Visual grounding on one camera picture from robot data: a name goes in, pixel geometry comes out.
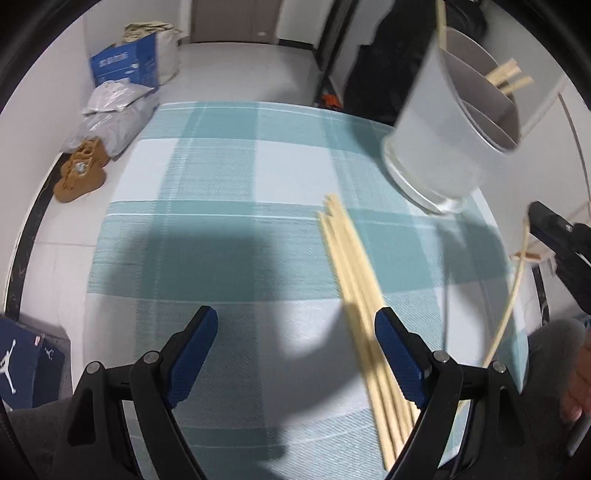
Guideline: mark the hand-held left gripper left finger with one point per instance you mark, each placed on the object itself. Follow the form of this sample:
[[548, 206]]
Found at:
[[191, 355]]

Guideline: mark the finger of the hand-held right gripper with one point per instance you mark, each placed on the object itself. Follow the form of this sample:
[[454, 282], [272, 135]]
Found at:
[[558, 235]]

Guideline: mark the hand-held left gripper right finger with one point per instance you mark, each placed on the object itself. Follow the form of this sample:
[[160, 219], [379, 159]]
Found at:
[[399, 355]]

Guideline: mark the wooden chopstick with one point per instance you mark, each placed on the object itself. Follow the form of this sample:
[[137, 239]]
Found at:
[[441, 23], [503, 73], [517, 86], [515, 286]]

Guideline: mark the pile of wooden chopsticks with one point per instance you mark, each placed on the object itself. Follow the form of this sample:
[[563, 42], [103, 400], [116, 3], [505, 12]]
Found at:
[[360, 295]]

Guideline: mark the white oval utensil holder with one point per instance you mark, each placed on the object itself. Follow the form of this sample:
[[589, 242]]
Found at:
[[452, 138]]

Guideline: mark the person's right hand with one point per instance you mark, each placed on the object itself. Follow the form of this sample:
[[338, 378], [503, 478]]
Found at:
[[577, 387]]

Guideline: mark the person's right leg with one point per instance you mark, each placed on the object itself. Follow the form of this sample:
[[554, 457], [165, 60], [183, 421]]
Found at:
[[549, 346]]

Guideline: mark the person's leg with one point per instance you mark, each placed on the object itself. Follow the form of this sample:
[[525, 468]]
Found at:
[[549, 346], [37, 438]]

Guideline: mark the teal plaid tablecloth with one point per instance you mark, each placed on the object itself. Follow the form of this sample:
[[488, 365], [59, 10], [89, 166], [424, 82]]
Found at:
[[231, 230]]

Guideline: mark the dark blue shoe box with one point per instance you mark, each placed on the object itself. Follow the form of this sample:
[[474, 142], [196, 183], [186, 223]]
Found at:
[[18, 364]]

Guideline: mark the person's left leg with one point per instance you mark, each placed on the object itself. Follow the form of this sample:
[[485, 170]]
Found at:
[[37, 438]]

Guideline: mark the black backpack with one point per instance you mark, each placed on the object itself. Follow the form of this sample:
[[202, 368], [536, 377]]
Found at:
[[383, 69]]

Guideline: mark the large grey plastic package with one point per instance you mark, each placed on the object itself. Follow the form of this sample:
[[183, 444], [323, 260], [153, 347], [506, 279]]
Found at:
[[115, 124]]

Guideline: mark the small orange object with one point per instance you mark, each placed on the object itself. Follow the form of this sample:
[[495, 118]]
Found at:
[[330, 100]]

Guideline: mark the small grey plastic package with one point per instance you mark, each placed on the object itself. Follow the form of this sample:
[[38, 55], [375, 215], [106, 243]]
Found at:
[[115, 97]]

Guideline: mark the black metal door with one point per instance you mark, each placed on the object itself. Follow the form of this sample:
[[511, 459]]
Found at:
[[334, 37]]

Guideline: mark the blue cardboard box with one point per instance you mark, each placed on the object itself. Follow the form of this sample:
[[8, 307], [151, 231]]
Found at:
[[124, 62]]

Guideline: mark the grey-brown door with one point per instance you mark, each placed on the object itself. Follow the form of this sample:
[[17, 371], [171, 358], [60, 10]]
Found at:
[[231, 18]]

